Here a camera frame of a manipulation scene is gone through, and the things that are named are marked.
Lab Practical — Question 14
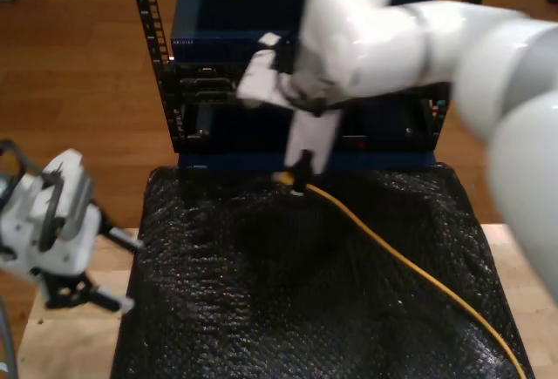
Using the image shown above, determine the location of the yellow network cable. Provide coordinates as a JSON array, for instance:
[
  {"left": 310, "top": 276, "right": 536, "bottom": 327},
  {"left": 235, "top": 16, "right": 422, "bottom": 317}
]
[{"left": 272, "top": 172, "right": 528, "bottom": 379}]

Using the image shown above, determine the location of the blue rack base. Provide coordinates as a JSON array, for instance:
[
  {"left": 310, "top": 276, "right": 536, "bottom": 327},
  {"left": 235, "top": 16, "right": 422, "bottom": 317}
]
[{"left": 177, "top": 151, "right": 439, "bottom": 171}]

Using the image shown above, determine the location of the black rack drawer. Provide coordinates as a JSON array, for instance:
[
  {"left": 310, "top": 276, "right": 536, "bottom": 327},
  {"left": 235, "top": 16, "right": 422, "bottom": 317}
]
[{"left": 174, "top": 99, "right": 437, "bottom": 154}]

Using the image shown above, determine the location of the black rack server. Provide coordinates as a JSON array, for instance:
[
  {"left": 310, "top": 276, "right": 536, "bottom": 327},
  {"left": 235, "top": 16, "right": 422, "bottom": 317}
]
[{"left": 172, "top": 60, "right": 450, "bottom": 105}]

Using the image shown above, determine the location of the black bubble mat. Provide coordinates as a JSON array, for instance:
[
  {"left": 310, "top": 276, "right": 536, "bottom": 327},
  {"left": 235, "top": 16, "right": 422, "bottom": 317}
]
[{"left": 111, "top": 163, "right": 535, "bottom": 379}]

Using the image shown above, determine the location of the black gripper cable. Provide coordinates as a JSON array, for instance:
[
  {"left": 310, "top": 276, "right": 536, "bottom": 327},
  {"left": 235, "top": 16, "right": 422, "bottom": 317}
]
[{"left": 40, "top": 168, "right": 66, "bottom": 253}]

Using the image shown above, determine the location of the blue network switch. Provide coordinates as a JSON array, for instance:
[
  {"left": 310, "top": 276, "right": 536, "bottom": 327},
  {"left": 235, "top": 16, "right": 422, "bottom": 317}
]
[{"left": 169, "top": 0, "right": 437, "bottom": 64}]

